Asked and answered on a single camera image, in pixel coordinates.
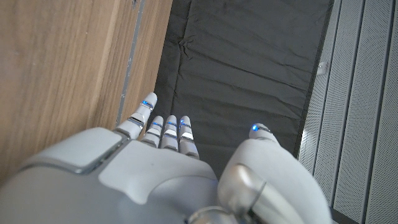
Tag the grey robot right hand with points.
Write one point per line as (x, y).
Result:
(140, 180)

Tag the black backdrop curtain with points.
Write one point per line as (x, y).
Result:
(242, 62)

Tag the small white clip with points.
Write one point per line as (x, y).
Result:
(323, 68)

